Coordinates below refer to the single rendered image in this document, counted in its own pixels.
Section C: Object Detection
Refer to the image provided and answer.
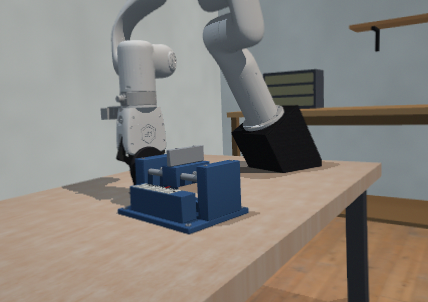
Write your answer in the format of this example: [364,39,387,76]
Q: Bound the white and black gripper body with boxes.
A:
[116,105,166,155]

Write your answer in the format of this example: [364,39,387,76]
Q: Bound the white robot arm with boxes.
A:
[100,0,284,131]

